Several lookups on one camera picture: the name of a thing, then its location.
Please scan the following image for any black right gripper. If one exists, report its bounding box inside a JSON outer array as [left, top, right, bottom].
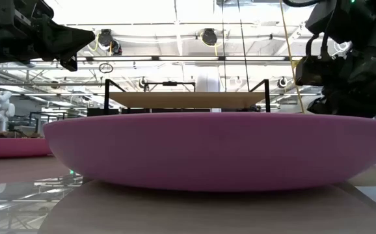
[[294, 55, 376, 118]]

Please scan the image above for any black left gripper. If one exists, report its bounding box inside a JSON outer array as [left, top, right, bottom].
[[0, 0, 96, 73]]

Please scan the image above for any black background rack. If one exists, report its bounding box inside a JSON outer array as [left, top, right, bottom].
[[28, 111, 68, 133]]

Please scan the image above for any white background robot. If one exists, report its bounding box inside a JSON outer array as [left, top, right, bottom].
[[0, 90, 16, 133]]

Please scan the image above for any long ceiling light strip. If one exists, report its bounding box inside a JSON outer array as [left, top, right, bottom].
[[77, 55, 303, 62]]

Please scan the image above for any large pink plate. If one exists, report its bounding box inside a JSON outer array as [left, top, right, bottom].
[[43, 112, 376, 192]]

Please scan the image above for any yellow hanging cable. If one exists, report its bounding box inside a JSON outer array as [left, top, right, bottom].
[[278, 0, 306, 114]]

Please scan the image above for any black background rig frame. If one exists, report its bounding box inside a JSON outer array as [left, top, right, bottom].
[[143, 81, 196, 93]]

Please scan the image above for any black hanging cable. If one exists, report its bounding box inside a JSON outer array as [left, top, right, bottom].
[[221, 0, 225, 92], [237, 0, 250, 92]]

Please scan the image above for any black frame wooden shelf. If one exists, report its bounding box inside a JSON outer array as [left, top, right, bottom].
[[103, 78, 271, 115]]

